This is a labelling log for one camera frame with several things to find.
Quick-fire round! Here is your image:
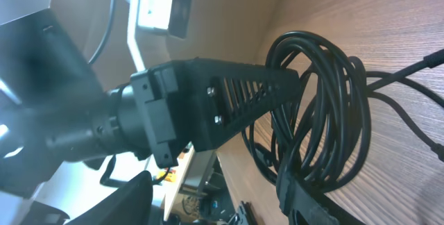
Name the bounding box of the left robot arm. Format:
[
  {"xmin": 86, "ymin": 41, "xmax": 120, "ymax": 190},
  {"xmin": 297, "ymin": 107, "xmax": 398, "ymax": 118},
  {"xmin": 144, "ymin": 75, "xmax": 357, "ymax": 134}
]
[{"xmin": 1, "ymin": 9, "xmax": 300, "ymax": 198}]

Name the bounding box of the black USB cable thick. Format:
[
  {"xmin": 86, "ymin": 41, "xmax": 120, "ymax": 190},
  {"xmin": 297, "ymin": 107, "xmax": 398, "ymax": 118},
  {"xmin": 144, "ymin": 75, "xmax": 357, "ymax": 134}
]
[{"xmin": 250, "ymin": 31, "xmax": 443, "ymax": 192}]

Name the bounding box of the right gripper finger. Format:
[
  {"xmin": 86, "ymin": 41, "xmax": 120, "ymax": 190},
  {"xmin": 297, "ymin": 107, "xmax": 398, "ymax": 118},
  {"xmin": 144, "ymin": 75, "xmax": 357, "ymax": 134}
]
[{"xmin": 276, "ymin": 166, "xmax": 363, "ymax": 225}]

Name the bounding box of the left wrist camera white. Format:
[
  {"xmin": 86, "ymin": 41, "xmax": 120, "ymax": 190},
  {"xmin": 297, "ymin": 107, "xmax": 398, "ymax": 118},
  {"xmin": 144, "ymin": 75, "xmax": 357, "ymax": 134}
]
[{"xmin": 126, "ymin": 0, "xmax": 192, "ymax": 72}]

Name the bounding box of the left camera cable black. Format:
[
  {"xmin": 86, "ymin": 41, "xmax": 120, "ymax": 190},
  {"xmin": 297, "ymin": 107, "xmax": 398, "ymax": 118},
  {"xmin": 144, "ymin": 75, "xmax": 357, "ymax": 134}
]
[{"xmin": 87, "ymin": 0, "xmax": 131, "ymax": 66}]

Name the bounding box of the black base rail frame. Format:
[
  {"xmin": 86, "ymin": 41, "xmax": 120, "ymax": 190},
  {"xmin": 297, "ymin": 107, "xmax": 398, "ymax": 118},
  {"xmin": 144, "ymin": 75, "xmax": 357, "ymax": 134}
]
[{"xmin": 162, "ymin": 144, "xmax": 258, "ymax": 225}]

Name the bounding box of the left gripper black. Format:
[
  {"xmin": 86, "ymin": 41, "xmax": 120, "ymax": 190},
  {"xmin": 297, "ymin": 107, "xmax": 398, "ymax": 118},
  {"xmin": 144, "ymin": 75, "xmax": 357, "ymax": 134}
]
[{"xmin": 130, "ymin": 58, "xmax": 300, "ymax": 168}]

